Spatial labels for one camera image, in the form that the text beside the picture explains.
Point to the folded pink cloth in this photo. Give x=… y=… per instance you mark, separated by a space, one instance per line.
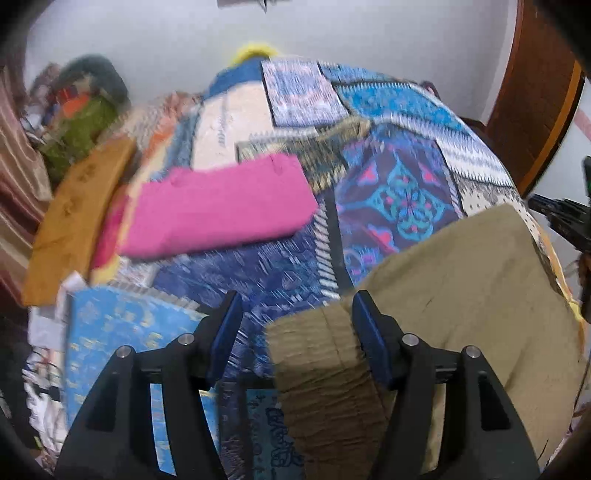
x=217 y=212

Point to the blue patchwork printed bedsheet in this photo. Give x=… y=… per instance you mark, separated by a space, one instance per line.
x=383 y=184

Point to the mustard yellow folded cloth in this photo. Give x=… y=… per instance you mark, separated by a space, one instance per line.
x=74 y=217

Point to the olive khaki pants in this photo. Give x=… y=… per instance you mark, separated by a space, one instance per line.
x=466 y=295

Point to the brown wooden door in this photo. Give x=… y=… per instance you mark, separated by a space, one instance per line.
x=531 y=106

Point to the striped maroon curtain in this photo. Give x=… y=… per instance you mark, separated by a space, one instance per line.
x=18 y=184

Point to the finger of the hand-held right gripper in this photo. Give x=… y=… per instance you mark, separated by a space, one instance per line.
x=554 y=212

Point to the green patterned cloth bundle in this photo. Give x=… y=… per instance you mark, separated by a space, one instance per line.
x=81 y=124

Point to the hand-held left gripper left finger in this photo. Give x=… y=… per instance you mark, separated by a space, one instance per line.
x=225 y=331

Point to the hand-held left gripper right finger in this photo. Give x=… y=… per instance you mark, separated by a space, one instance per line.
x=371 y=339

